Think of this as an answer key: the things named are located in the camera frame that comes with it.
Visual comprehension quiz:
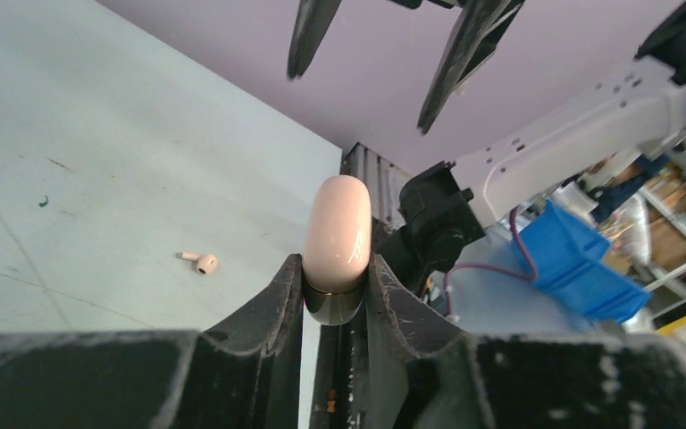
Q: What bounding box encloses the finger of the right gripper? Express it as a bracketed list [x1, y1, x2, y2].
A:
[287, 0, 341, 80]
[417, 0, 523, 135]

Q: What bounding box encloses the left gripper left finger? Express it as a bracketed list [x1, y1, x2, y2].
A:
[0, 255, 303, 428]

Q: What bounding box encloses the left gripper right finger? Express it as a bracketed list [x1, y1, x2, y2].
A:
[366, 256, 686, 428]

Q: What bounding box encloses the beige earbud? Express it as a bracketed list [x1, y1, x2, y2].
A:
[177, 251, 218, 275]

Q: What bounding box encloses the beige earbud charging case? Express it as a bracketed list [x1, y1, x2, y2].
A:
[302, 175, 372, 326]

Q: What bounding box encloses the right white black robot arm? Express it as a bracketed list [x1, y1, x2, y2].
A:
[377, 2, 686, 294]

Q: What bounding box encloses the blue plastic storage bin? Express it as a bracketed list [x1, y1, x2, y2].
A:
[519, 200, 650, 323]

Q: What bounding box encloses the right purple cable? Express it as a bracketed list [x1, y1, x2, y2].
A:
[442, 206, 540, 321]

